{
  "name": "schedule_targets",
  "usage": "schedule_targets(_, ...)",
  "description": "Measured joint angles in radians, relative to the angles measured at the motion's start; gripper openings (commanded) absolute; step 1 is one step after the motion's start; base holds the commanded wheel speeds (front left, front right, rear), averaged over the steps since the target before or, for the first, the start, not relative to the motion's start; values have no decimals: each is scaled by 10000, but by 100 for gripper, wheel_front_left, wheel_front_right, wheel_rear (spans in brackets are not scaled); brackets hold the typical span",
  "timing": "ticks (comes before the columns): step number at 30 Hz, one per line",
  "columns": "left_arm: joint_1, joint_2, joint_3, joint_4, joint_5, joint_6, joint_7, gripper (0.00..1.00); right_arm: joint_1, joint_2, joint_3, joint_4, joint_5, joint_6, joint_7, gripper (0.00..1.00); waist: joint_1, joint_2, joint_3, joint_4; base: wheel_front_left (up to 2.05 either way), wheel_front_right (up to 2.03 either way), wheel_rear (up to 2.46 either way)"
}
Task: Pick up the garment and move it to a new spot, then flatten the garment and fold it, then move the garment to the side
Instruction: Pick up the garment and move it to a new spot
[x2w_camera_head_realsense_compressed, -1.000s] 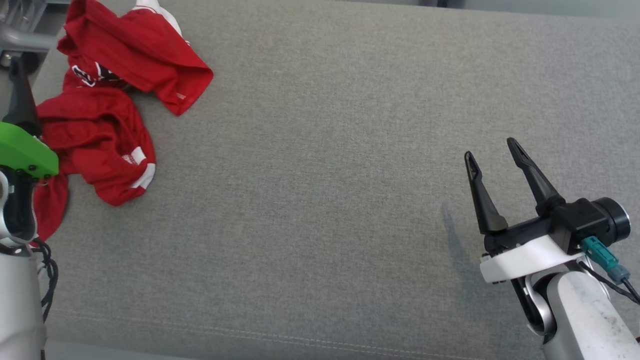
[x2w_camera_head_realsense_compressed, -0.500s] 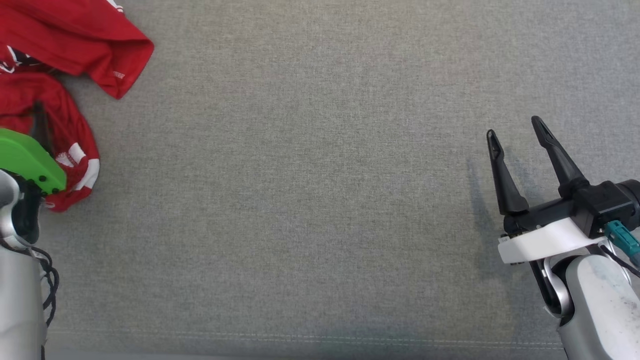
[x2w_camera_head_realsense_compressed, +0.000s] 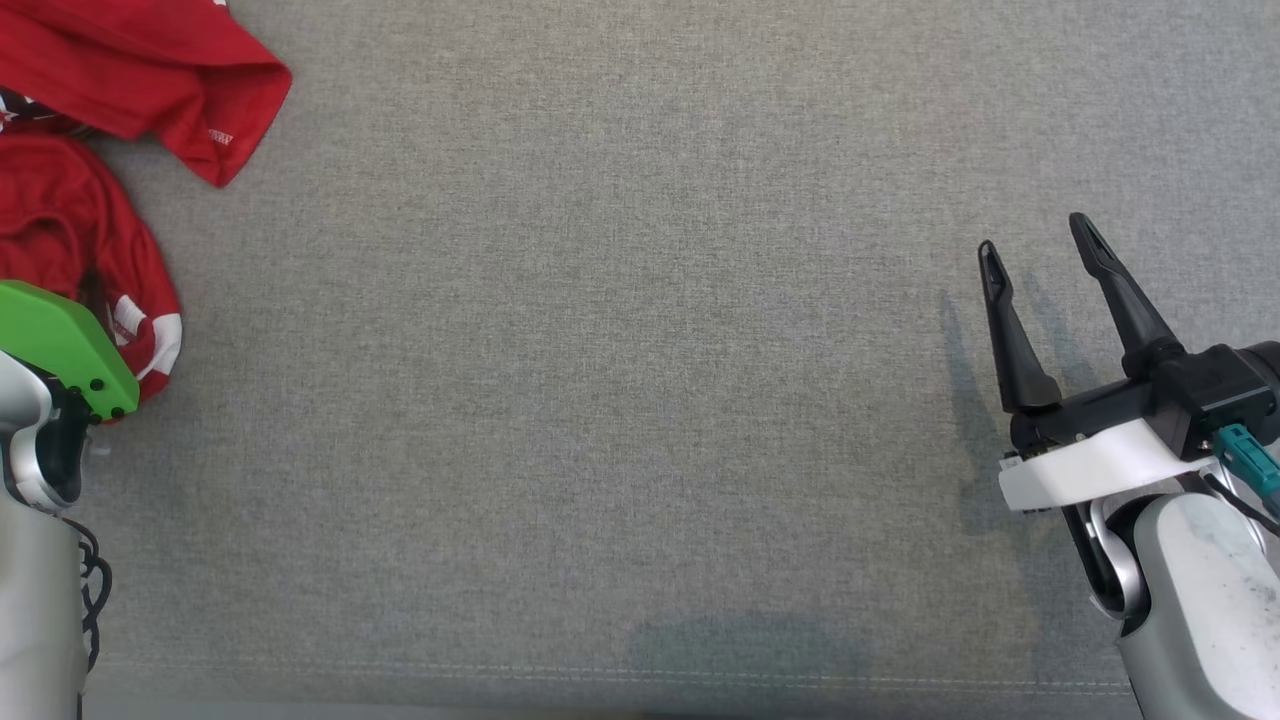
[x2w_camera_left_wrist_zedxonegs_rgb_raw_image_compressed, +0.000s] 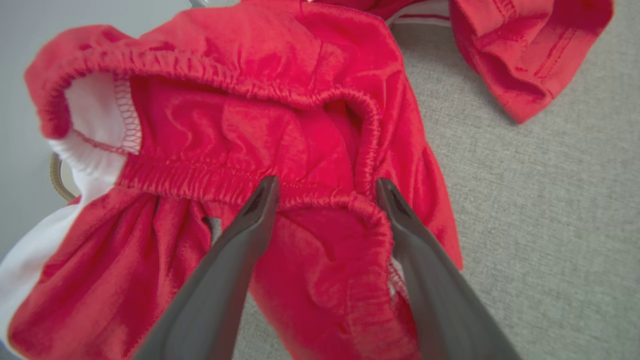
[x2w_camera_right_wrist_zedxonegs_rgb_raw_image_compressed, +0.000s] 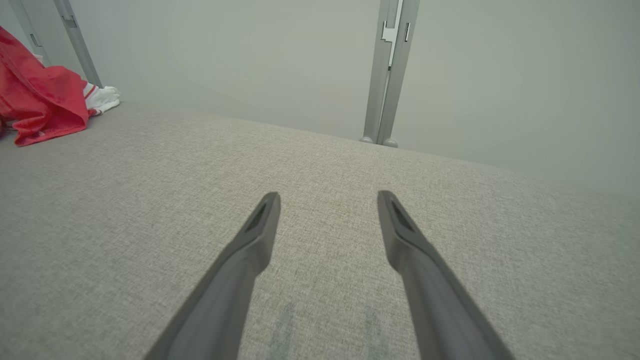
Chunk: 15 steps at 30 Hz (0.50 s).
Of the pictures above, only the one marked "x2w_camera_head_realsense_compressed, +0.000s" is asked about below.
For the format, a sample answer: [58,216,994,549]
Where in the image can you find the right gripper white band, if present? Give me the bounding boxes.
[977,212,1226,513]

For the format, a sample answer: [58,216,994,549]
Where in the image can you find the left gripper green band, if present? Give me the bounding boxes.
[0,280,141,426]

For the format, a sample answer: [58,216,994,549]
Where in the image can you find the red basketball jersey with lettering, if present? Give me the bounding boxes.
[0,88,184,426]

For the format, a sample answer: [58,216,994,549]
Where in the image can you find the red white basketball shorts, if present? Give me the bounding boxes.
[0,0,293,189]

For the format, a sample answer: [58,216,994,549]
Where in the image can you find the right teal cable connector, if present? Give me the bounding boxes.
[1210,423,1280,511]

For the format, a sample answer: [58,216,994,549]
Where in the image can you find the right camera black cable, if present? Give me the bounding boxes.
[1200,470,1280,536]

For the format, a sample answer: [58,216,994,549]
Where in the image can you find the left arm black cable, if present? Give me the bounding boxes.
[60,515,114,673]

